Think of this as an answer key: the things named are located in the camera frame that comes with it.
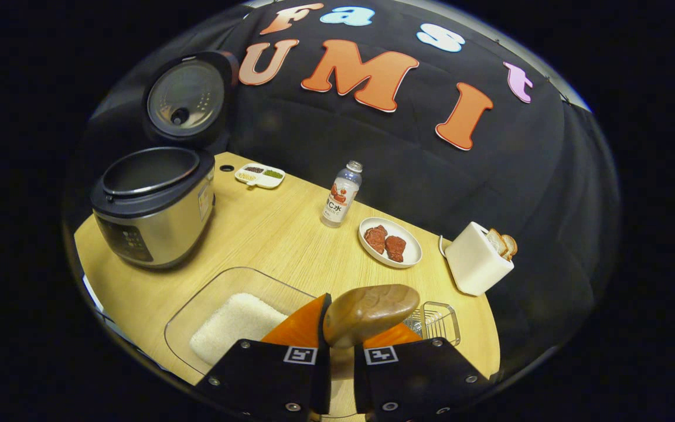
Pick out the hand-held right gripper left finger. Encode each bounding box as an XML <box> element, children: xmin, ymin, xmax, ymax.
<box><xmin>194</xmin><ymin>292</ymin><xmax>332</xmax><ymax>422</ymax></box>

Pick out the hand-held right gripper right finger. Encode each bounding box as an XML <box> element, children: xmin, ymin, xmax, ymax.
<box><xmin>352</xmin><ymin>321</ymin><xmax>493</xmax><ymax>422</ymax></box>

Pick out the heap of white rice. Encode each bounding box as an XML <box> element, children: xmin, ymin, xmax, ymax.
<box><xmin>189</xmin><ymin>292</ymin><xmax>288</xmax><ymax>367</ymax></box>

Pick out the wooden spoon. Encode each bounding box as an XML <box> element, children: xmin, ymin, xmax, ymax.
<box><xmin>322</xmin><ymin>284</ymin><xmax>421</xmax><ymax>349</ymax></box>

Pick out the black and silver rice cooker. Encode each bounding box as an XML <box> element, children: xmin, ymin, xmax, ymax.
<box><xmin>90</xmin><ymin>50</ymin><xmax>238</xmax><ymax>270</ymax></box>

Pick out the clear glass tray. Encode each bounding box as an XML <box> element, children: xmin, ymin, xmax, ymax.
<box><xmin>163</xmin><ymin>267</ymin><xmax>318</xmax><ymax>379</ymax></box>

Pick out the white round plate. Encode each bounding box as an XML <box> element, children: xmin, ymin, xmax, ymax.
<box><xmin>358</xmin><ymin>217</ymin><xmax>423</xmax><ymax>269</ymax></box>

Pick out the white toaster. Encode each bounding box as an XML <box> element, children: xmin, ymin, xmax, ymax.
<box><xmin>444</xmin><ymin>221</ymin><xmax>515</xmax><ymax>297</ymax></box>

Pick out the red meat piece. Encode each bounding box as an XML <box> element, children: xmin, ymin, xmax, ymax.
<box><xmin>364</xmin><ymin>224</ymin><xmax>389</xmax><ymax>254</ymax></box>
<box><xmin>384</xmin><ymin>235</ymin><xmax>407</xmax><ymax>263</ymax></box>

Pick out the clear drink bottle red label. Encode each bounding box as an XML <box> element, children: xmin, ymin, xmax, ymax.
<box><xmin>321</xmin><ymin>160</ymin><xmax>364</xmax><ymax>229</ymax></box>

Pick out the white divided grain dish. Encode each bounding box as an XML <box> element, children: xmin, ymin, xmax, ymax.
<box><xmin>234</xmin><ymin>163</ymin><xmax>286</xmax><ymax>189</ymax></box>

